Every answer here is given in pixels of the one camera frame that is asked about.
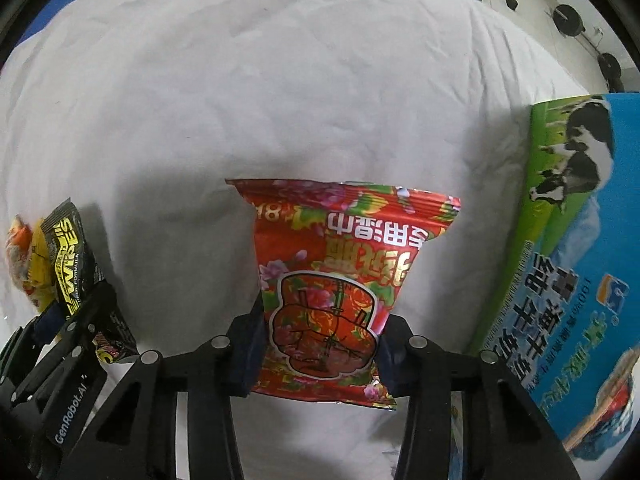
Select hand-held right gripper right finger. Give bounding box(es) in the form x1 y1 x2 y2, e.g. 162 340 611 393
375 313 582 480

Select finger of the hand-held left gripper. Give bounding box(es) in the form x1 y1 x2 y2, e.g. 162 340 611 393
52 282 121 366
0 307 63 401

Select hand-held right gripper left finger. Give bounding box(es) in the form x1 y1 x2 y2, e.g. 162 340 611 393
57 295 268 480

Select black yellow snack packet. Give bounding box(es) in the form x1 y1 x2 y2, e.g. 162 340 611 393
40 198 141 364

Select red floral wet wipes packet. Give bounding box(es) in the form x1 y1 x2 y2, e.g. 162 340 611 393
225 178 462 412

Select orange yellow snack packet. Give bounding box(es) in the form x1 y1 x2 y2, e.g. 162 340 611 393
5 214 57 312

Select blue green cow print carton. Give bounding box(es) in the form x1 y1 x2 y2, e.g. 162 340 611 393
466 92 640 467

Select white bed sheet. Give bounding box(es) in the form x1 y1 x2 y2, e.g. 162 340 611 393
0 0 593 480

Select black round weight plate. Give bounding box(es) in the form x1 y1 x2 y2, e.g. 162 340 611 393
598 52 624 92
553 4 585 37

